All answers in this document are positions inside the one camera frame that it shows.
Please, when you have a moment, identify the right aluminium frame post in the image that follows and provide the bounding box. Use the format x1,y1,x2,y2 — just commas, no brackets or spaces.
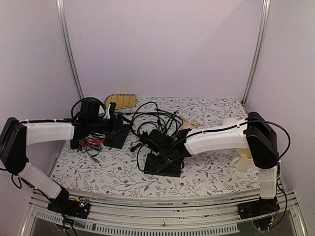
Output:
241,0,271,107

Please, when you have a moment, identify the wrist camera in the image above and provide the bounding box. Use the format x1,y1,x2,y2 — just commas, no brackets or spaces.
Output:
139,129,172,153
79,100,99,120

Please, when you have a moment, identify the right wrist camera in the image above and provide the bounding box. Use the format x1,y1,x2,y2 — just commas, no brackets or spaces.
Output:
139,129,172,153

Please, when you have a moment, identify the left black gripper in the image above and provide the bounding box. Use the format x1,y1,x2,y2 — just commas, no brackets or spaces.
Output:
89,113,134,138

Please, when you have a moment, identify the white ceramic bowl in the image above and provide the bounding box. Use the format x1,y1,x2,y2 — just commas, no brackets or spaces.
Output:
222,118,238,130

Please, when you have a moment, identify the white floral table mat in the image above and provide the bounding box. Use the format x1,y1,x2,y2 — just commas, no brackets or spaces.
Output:
51,97,281,197

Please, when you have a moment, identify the cream ceramic mug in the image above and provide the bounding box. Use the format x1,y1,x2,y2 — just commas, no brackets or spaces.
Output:
230,148,253,171

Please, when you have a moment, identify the black power adapter box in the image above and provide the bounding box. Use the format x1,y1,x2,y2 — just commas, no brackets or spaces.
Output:
103,124,130,149

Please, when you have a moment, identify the aluminium frame post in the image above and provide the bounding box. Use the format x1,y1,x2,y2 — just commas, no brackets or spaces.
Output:
56,0,84,99
241,0,271,107

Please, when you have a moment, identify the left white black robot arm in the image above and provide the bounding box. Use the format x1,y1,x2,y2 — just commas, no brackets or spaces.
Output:
0,97,129,219

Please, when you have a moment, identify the aluminium front rail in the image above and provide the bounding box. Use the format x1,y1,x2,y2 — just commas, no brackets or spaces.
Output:
21,190,310,236

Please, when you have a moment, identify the black cable tangle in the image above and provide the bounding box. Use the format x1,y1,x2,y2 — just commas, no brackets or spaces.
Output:
125,102,188,173

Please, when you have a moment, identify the woven bamboo tray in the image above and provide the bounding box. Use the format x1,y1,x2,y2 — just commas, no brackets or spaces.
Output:
104,93,136,109

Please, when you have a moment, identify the red and blue wire bundle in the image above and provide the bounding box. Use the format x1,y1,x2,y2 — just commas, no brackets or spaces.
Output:
78,137,105,154

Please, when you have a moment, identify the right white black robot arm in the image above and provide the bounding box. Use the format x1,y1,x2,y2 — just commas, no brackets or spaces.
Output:
157,112,291,219

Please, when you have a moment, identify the black network switch box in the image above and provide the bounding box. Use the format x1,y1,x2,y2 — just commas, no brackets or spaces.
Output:
144,153,184,177

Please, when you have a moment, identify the left aluminium frame post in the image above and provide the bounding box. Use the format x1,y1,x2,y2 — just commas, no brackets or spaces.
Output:
56,0,84,99

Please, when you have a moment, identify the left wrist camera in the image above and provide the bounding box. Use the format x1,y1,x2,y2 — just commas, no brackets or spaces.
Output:
79,100,99,120

